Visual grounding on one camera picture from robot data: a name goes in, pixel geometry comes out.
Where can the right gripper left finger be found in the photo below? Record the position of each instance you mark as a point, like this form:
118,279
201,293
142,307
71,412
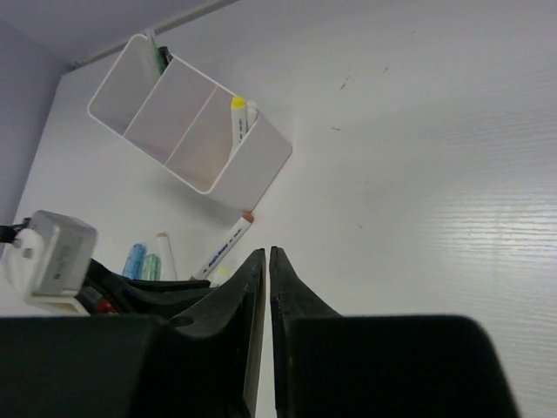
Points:
200,362

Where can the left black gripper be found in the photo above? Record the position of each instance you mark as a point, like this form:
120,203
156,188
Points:
105,292

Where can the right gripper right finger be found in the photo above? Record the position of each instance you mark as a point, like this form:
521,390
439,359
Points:
330,365

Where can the green capsule eraser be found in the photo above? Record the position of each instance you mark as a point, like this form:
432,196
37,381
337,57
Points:
152,268

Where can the peach white marker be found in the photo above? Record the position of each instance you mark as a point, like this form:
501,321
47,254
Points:
169,271

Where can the brown white marker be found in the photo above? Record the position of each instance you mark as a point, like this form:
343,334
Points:
229,241

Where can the yellow capped white marker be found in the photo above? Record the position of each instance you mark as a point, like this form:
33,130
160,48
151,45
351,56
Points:
239,120

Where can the black pen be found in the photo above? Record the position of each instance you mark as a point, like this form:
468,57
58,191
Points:
165,57

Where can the blue capsule eraser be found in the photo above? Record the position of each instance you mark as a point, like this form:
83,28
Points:
133,266

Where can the pale yellow white marker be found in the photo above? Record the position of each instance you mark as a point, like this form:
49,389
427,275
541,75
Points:
222,274

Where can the white three-compartment organizer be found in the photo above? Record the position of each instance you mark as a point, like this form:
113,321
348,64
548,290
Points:
183,119

